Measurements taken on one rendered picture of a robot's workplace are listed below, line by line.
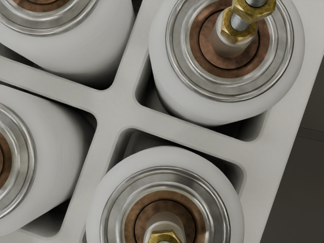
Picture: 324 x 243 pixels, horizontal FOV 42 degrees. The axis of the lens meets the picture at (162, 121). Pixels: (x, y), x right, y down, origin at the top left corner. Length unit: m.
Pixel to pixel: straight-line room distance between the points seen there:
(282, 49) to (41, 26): 0.14
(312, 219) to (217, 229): 0.29
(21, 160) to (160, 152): 0.08
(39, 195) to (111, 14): 0.12
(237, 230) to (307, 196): 0.28
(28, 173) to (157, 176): 0.07
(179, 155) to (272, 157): 0.10
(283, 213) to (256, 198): 0.20
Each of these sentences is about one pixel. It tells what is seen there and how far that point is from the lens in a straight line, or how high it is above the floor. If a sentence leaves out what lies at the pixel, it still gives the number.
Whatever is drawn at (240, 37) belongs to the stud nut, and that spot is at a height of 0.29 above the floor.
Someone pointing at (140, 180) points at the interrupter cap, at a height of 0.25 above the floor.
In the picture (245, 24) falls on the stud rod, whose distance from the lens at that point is 0.21.
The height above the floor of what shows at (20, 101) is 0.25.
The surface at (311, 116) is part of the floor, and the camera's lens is 0.53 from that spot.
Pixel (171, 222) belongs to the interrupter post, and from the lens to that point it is 0.22.
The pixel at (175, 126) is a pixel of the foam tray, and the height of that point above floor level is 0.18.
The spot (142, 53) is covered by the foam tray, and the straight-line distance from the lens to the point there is 0.33.
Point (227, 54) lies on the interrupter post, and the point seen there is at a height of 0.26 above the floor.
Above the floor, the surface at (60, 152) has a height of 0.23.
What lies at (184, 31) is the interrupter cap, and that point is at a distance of 0.25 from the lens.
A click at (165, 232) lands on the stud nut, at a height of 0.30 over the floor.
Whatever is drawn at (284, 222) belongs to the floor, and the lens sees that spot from 0.53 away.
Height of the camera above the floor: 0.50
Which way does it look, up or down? 87 degrees down
